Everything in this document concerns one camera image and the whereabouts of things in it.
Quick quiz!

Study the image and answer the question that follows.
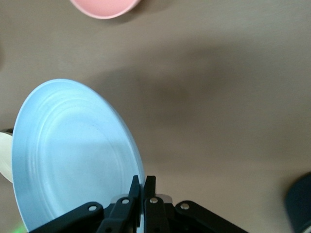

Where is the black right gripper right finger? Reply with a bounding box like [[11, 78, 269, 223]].
[[143, 175, 248, 233]]

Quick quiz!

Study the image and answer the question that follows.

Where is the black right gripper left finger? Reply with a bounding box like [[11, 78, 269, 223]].
[[29, 175, 141, 233]]

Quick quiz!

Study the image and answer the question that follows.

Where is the light blue shallow bowl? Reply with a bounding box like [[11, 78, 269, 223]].
[[12, 78, 147, 233]]

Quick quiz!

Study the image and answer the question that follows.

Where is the beige bowl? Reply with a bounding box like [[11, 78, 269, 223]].
[[0, 132, 15, 183]]

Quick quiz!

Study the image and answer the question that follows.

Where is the black pot with glass lid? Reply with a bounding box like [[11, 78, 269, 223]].
[[285, 171, 311, 233]]

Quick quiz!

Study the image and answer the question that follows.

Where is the pink bowl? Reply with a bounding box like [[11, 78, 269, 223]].
[[69, 0, 141, 19]]

